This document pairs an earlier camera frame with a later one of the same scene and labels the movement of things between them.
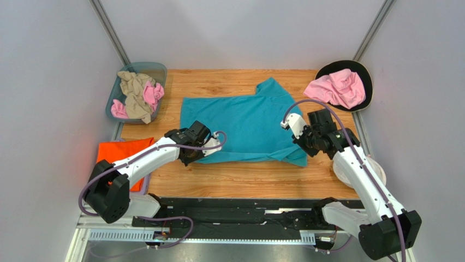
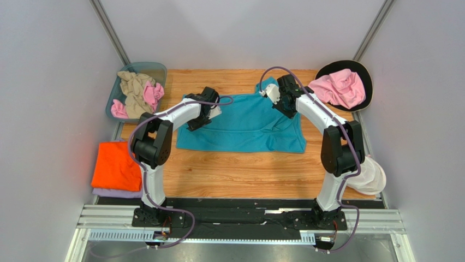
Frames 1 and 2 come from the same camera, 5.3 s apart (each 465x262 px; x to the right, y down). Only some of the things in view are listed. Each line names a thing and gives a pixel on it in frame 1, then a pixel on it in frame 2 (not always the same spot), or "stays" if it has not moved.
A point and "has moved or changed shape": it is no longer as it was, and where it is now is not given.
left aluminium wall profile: (111, 31) stays
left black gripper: (186, 161) to (194, 125)
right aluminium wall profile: (384, 11) stays
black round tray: (355, 66) stays
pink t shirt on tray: (341, 87) stays
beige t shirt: (136, 106) stays
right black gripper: (305, 137) to (283, 107)
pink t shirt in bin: (151, 94) stays
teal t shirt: (252, 124) has moved or changed shape
